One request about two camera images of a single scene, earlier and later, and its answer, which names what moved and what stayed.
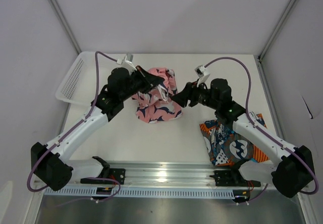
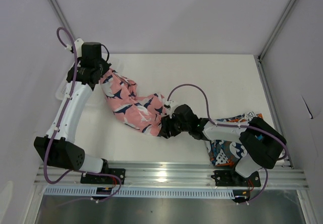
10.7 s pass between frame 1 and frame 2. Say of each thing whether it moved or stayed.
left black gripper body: moved
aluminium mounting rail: stayed
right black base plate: stayed
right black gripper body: moved
